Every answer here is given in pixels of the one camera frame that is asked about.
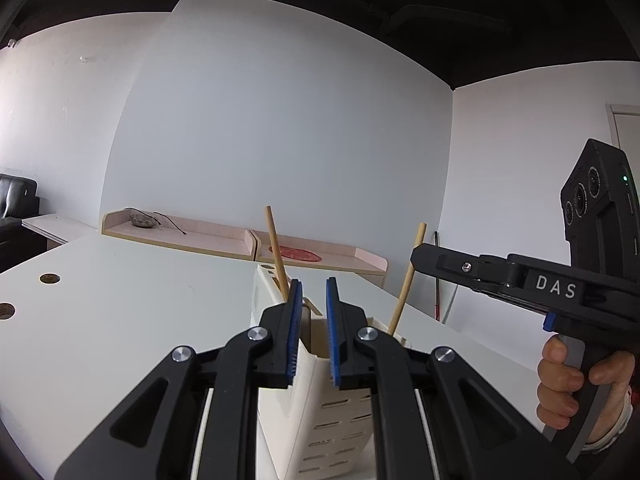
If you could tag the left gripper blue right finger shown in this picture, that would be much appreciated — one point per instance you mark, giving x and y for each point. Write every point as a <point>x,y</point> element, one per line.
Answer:
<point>363,357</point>

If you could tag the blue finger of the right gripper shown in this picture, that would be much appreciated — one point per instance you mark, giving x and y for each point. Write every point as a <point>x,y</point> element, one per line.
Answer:
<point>446,264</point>

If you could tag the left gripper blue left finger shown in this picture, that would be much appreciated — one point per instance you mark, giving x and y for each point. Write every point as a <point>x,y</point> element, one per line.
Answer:
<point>264,356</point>

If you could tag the wooden chopstick separate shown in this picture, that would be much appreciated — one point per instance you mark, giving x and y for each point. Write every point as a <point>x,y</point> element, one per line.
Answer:
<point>406,284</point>

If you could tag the cream plastic utensil holder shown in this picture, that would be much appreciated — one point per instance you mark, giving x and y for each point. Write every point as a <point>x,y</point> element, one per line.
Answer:
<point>312,430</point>

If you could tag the light wooden chopstick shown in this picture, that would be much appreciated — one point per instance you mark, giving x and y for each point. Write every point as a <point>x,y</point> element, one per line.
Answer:
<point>276,251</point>

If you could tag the person right hand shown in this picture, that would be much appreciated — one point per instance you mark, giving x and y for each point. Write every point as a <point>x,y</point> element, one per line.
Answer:
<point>558,382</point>

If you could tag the red round mat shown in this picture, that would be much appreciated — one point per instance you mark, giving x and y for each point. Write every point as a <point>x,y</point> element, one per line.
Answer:
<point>299,254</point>

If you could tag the black leather sofa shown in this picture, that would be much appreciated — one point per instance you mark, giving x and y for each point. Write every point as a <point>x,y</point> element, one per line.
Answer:
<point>19,201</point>

